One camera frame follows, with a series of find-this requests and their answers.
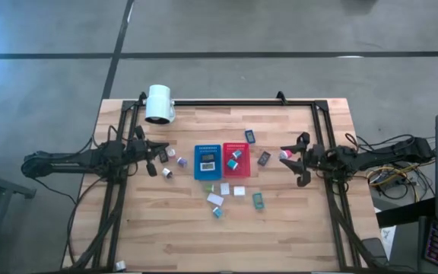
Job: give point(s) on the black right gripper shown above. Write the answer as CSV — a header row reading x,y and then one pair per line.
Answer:
x,y
312,160

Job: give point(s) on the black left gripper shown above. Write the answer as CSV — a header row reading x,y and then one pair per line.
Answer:
x,y
141,150

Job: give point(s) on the black and white USB charger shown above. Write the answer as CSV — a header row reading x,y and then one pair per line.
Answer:
x,y
167,173

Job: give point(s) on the purple USB charger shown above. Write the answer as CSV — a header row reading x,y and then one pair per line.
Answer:
x,y
182,162

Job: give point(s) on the blue digital timer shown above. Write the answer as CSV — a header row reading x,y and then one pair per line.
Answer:
x,y
249,136

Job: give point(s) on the white digital timer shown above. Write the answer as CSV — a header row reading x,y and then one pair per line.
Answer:
x,y
207,166

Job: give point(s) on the teal digital timer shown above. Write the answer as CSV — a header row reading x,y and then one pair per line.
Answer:
x,y
258,200

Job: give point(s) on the teal USB charger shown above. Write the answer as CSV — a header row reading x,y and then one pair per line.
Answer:
x,y
237,154
232,164

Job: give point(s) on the white power adapter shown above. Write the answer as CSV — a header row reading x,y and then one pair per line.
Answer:
x,y
215,199

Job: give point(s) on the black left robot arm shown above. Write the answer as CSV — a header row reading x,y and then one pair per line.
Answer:
x,y
70,161

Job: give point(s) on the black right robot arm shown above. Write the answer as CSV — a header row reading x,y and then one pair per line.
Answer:
x,y
375,158

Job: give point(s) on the red plastic basket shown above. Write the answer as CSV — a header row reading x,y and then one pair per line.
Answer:
x,y
243,171

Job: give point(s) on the blue plastic basket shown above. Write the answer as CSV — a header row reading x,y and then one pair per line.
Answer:
x,y
208,175

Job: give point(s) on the green USB charger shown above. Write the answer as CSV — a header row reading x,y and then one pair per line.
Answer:
x,y
208,188

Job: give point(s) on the blue and white USB charger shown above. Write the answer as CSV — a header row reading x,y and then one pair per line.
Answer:
x,y
217,212

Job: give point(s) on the black phone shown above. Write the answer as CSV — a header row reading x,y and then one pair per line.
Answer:
x,y
375,247

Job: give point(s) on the white paper sheet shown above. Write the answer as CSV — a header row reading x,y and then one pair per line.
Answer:
x,y
388,234

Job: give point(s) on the black desk crossbar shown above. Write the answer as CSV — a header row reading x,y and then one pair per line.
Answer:
x,y
405,213

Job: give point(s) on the small silver cylinder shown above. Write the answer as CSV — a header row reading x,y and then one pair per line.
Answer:
x,y
120,265

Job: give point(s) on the grey metal stand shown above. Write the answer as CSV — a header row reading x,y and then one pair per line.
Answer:
x,y
6,186

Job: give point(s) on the black frame clamp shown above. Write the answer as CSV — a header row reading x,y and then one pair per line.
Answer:
x,y
281,97
141,97

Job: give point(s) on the black aluminium table frame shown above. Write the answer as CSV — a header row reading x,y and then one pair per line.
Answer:
x,y
204,102

